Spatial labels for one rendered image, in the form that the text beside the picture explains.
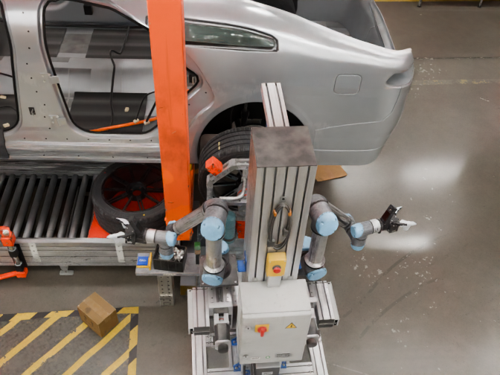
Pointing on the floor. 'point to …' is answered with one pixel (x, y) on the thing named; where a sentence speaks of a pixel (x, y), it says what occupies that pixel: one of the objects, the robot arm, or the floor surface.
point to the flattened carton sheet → (329, 172)
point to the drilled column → (167, 287)
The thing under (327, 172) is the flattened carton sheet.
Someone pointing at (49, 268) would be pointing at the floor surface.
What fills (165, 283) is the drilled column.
